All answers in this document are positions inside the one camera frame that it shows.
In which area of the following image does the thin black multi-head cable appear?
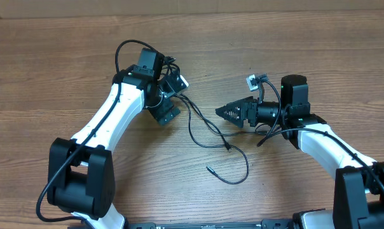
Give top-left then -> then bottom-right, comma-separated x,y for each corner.
172,94 -> 269,186

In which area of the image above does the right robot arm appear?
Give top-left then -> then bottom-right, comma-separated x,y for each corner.
216,74 -> 384,229

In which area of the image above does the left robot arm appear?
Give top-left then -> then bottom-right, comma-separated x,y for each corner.
40,48 -> 189,228

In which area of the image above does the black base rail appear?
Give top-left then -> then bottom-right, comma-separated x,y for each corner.
124,219 -> 300,229

